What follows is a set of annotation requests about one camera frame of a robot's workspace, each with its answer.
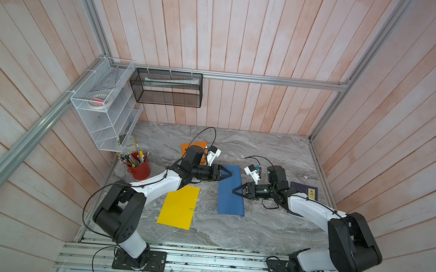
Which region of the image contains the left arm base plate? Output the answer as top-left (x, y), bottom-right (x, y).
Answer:
top-left (112, 247), bottom-right (167, 272)

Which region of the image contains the yellow paper document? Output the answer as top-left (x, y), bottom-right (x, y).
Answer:
top-left (157, 186), bottom-right (201, 230)

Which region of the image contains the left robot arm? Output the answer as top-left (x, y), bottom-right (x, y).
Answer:
top-left (93, 145), bottom-right (232, 260)

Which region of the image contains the paper in black basket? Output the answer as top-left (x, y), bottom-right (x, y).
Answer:
top-left (143, 77), bottom-right (199, 89)

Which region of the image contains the black wire mesh basket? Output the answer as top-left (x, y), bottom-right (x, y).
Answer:
top-left (129, 68), bottom-right (204, 109)

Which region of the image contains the orange paper document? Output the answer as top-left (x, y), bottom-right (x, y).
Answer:
top-left (181, 141), bottom-right (208, 165)

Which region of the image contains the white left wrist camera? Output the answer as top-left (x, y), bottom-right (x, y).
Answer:
top-left (205, 145), bottom-right (221, 166)

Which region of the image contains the dark navy book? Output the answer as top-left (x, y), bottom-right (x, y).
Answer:
top-left (287, 182), bottom-right (319, 220)

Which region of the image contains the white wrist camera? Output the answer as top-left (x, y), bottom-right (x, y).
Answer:
top-left (205, 145), bottom-right (221, 166)
top-left (244, 164), bottom-right (261, 184)

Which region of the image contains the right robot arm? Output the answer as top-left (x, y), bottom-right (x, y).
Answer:
top-left (232, 164), bottom-right (383, 272)

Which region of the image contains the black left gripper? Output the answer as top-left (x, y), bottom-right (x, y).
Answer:
top-left (191, 162), bottom-right (233, 183)

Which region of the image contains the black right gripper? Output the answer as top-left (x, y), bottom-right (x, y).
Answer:
top-left (232, 181), bottom-right (277, 203)

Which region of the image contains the red pen holder cup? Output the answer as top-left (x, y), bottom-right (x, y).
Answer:
top-left (127, 152), bottom-right (151, 182)

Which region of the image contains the blue paper document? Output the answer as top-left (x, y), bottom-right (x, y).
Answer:
top-left (217, 165), bottom-right (245, 217)

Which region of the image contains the tape roll in shelf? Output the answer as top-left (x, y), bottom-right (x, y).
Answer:
top-left (87, 93), bottom-right (108, 110)

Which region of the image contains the white wire mesh shelf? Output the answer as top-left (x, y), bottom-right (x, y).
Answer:
top-left (71, 57), bottom-right (143, 154)

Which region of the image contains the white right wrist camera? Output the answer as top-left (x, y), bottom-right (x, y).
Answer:
top-left (244, 164), bottom-right (261, 184)

